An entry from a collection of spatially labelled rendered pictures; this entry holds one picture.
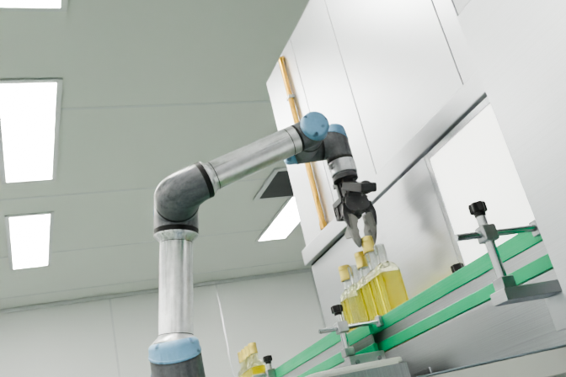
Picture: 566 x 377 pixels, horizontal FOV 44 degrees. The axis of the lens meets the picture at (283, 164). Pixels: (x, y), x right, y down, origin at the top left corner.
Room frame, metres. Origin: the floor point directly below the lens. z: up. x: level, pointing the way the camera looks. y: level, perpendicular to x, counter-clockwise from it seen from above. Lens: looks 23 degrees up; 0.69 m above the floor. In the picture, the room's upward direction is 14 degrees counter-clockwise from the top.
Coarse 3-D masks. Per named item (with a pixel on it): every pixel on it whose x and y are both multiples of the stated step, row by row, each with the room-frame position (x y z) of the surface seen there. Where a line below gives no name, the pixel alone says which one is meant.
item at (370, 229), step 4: (368, 212) 1.82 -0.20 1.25; (364, 216) 1.82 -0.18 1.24; (368, 216) 1.82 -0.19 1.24; (372, 216) 1.82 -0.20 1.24; (364, 220) 1.82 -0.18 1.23; (368, 220) 1.82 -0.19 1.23; (372, 220) 1.82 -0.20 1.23; (364, 224) 1.85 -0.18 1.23; (368, 224) 1.82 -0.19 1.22; (372, 224) 1.82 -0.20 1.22; (364, 228) 1.86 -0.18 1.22; (368, 228) 1.83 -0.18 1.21; (372, 228) 1.82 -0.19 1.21; (376, 228) 1.83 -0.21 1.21; (364, 232) 1.87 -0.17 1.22; (368, 232) 1.83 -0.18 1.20; (372, 232) 1.82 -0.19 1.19; (376, 232) 1.83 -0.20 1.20; (372, 236) 1.82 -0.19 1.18
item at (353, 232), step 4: (352, 216) 1.80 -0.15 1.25; (352, 220) 1.80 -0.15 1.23; (356, 220) 1.80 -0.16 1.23; (352, 224) 1.80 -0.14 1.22; (356, 224) 1.80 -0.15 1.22; (352, 228) 1.80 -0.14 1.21; (356, 228) 1.80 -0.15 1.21; (348, 232) 1.83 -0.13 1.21; (352, 232) 1.80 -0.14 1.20; (356, 232) 1.80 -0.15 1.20; (348, 236) 1.83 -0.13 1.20; (352, 236) 1.80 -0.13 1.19; (356, 236) 1.80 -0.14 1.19; (356, 240) 1.80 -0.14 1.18; (360, 240) 1.80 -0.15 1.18; (356, 244) 1.81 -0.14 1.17; (360, 244) 1.81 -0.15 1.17
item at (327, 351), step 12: (336, 336) 1.79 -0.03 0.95; (312, 348) 1.95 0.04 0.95; (324, 348) 1.87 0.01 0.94; (336, 348) 1.81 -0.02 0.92; (288, 360) 2.14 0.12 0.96; (300, 360) 2.05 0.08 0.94; (312, 360) 1.97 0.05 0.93; (324, 360) 1.90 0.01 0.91; (336, 360) 1.82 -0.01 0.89; (276, 372) 2.25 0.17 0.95; (288, 372) 2.16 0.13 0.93; (300, 372) 2.08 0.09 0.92; (312, 372) 1.98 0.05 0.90
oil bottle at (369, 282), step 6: (372, 270) 1.79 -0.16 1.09; (366, 276) 1.81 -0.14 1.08; (372, 276) 1.78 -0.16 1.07; (366, 282) 1.81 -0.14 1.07; (372, 282) 1.78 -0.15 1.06; (366, 288) 1.82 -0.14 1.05; (372, 288) 1.79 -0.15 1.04; (372, 294) 1.80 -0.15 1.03; (372, 300) 1.81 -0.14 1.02; (378, 300) 1.78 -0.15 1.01; (372, 306) 1.82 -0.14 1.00; (378, 306) 1.79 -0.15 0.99; (378, 312) 1.80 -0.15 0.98
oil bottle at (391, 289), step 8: (384, 264) 1.73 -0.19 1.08; (392, 264) 1.74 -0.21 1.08; (376, 272) 1.74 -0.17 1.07; (384, 272) 1.73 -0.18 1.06; (392, 272) 1.73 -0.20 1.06; (400, 272) 1.75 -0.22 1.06; (376, 280) 1.75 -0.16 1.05; (384, 280) 1.73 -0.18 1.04; (392, 280) 1.73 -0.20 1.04; (400, 280) 1.74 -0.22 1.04; (376, 288) 1.76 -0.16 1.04; (384, 288) 1.73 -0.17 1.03; (392, 288) 1.73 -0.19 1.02; (400, 288) 1.74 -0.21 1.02; (384, 296) 1.74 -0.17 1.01; (392, 296) 1.73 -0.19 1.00; (400, 296) 1.74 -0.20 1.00; (384, 304) 1.75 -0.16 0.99; (392, 304) 1.73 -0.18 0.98; (400, 304) 1.73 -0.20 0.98; (384, 312) 1.76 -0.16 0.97; (400, 344) 1.73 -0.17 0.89
